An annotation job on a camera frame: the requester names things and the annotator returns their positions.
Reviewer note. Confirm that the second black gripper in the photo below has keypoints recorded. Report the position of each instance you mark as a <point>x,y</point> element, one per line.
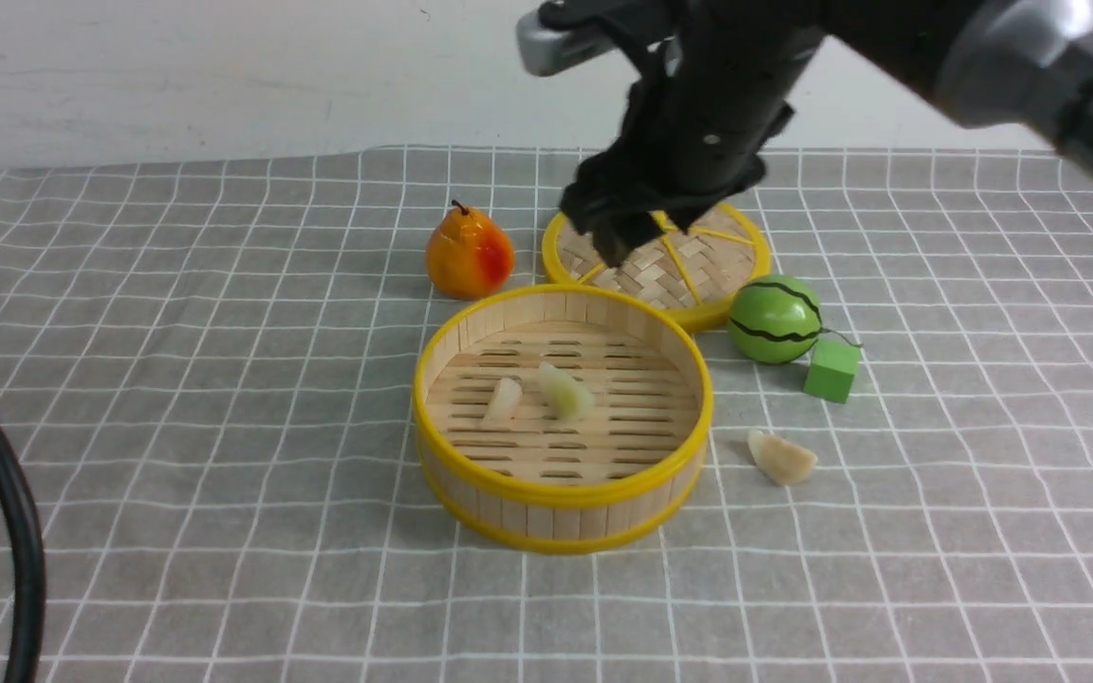
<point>691,136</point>

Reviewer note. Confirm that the yellowish dumpling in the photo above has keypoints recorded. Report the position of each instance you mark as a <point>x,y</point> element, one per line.
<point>566,397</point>

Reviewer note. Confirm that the white dumpling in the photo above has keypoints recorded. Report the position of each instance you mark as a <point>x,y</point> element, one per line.
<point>784,463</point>
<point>505,399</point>

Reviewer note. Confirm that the second grey robot arm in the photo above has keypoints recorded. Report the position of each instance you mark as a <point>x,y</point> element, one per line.
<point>978,63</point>

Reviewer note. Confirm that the woven bamboo steamer lid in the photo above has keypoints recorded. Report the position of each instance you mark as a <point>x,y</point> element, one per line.
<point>690,276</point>

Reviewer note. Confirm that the bamboo steamer tray yellow rim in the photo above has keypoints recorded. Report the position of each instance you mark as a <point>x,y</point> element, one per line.
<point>553,487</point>

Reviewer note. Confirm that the green toy watermelon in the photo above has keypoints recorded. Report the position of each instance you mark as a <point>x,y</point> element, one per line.
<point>775,319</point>

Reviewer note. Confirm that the orange toy pear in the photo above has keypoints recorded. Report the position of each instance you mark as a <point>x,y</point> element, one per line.
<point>468,256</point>

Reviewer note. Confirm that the green wooden cube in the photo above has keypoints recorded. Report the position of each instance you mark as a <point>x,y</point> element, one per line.
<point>832,370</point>

